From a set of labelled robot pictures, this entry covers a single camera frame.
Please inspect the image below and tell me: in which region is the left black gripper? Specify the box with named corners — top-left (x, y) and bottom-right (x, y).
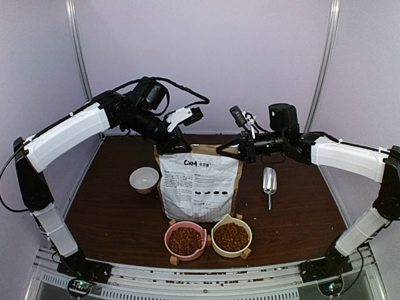
top-left (122, 106), bottom-right (190, 155)

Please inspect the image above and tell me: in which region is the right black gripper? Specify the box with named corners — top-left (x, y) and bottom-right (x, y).
top-left (217, 129), bottom-right (288, 163)

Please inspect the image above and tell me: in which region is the silver metal scoop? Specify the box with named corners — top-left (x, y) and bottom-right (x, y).
top-left (262, 167), bottom-right (278, 211)

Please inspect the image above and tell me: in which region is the brown pet food bag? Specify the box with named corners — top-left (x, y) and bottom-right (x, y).
top-left (154, 144), bottom-right (243, 223)

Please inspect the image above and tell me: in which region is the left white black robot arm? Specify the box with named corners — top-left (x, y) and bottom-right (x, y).
top-left (11, 77), bottom-right (209, 278)

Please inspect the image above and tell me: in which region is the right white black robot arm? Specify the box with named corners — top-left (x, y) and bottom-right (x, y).
top-left (216, 103), bottom-right (399, 276)

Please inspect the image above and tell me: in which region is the cream cat-ear pet bowl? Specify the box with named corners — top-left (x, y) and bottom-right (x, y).
top-left (211, 214), bottom-right (253, 259)

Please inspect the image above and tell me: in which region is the pink pet bowl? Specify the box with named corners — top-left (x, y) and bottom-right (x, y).
top-left (164, 221), bottom-right (207, 261)

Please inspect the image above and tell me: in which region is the white ceramic bowl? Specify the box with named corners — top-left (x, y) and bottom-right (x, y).
top-left (129, 167), bottom-right (159, 194)

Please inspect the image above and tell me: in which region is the brown kibble in cream bowl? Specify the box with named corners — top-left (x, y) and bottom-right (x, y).
top-left (214, 222), bottom-right (249, 252)

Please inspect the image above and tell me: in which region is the brown kibble in pink bowl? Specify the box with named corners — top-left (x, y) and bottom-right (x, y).
top-left (168, 227), bottom-right (203, 256)

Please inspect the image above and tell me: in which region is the wooden bowl stand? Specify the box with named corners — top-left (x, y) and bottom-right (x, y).
top-left (164, 214), bottom-right (253, 266)

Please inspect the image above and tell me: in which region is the right circuit board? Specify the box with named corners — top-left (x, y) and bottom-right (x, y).
top-left (318, 280), bottom-right (343, 297)

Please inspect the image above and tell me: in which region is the circuit board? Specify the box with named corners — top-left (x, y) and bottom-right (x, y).
top-left (67, 278), bottom-right (94, 298)
top-left (318, 280), bottom-right (343, 297)

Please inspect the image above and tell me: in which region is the left circuit board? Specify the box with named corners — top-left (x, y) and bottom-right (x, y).
top-left (67, 278), bottom-right (94, 298)

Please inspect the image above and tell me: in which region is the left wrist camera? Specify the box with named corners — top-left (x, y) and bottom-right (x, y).
top-left (165, 107), bottom-right (204, 133)

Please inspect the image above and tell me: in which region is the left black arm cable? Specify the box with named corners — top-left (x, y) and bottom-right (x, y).
top-left (0, 76), bottom-right (210, 213)

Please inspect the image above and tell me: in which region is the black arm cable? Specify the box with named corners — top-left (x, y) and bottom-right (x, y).
top-left (349, 243), bottom-right (365, 291)
top-left (0, 76), bottom-right (210, 213)

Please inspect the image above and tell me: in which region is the front aluminium rail frame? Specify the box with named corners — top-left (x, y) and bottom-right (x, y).
top-left (22, 247), bottom-right (388, 299)

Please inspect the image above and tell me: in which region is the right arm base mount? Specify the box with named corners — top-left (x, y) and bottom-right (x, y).
top-left (299, 244), bottom-right (353, 283)

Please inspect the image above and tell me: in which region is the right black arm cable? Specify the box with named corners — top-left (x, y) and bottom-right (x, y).
top-left (349, 243), bottom-right (365, 291)

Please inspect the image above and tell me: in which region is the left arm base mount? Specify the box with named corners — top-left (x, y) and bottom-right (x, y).
top-left (57, 250), bottom-right (112, 284)

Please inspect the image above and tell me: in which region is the right aluminium corner post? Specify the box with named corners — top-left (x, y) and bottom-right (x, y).
top-left (304, 0), bottom-right (341, 132)

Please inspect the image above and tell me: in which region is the aluminium corner post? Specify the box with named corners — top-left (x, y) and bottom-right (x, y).
top-left (304, 0), bottom-right (341, 132)
top-left (65, 0), bottom-right (93, 101)

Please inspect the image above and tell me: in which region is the left aluminium corner post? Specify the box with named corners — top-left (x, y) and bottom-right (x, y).
top-left (65, 0), bottom-right (93, 101)

